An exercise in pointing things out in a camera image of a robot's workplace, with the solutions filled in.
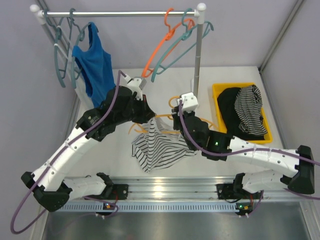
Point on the grey-blue hanger left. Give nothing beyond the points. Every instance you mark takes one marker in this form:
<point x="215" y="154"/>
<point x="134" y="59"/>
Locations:
<point x="56" y="49"/>

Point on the white clothes rack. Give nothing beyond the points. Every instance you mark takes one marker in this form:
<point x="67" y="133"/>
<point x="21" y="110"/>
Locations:
<point x="198" y="13"/>

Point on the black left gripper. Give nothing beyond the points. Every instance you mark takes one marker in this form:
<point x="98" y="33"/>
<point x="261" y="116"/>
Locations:
<point x="146" y="109"/>

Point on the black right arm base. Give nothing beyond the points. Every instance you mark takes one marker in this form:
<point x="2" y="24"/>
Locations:
<point x="227" y="191"/>

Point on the black white-striped tank top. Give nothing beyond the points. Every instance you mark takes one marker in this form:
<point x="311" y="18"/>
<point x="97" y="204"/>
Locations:
<point x="248" y="106"/>

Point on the plain black garment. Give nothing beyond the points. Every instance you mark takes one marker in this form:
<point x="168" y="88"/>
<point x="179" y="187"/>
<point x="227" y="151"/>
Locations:
<point x="231" y="120"/>

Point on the slotted grey cable duct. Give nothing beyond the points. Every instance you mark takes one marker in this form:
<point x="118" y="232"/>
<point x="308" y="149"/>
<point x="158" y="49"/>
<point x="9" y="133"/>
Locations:
<point x="150" y="207"/>

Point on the white black-striped tank top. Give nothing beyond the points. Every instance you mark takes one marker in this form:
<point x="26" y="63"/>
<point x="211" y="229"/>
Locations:
<point x="157" y="148"/>

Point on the yellow plastic bin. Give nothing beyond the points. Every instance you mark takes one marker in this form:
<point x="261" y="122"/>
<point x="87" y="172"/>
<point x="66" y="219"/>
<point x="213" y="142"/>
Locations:
<point x="217" y="89"/>

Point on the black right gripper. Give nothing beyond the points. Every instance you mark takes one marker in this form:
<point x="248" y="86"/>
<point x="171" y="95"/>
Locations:
<point x="176" y="118"/>

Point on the grey-blue hanger with top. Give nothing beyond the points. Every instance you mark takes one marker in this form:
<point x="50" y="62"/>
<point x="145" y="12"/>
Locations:
<point x="81" y="36"/>

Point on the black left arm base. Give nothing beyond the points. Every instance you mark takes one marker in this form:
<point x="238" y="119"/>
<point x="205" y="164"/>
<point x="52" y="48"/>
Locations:
<point x="117" y="191"/>

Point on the grey-blue hanger middle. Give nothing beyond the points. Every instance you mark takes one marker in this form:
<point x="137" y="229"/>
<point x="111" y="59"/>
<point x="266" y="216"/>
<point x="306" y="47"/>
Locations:
<point x="71" y="23"/>

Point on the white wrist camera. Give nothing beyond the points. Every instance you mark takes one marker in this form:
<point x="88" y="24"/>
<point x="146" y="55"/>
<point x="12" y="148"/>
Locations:
<point x="189" y="102"/>
<point x="136" y="85"/>

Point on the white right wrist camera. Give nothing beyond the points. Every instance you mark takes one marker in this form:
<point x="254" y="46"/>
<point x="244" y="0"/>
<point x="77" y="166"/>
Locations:
<point x="189" y="102"/>

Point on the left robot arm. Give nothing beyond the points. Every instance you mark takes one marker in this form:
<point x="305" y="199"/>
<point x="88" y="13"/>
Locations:
<point x="50" y="185"/>

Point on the blue tank top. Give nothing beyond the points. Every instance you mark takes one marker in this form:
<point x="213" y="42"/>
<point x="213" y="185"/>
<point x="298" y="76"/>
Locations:
<point x="96" y="67"/>

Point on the yellow hanger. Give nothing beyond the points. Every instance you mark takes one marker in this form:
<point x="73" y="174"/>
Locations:
<point x="139" y="129"/>

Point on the orange hanger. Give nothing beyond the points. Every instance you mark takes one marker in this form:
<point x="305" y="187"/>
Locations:
<point x="171" y="30"/>

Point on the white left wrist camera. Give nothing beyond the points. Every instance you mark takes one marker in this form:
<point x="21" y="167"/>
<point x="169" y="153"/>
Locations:
<point x="136" y="85"/>

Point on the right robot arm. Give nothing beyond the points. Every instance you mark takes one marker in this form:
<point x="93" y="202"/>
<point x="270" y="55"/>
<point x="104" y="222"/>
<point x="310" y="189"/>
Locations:
<point x="292" y="169"/>

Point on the aluminium mounting rail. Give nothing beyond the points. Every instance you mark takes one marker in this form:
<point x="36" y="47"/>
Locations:
<point x="172" y="189"/>

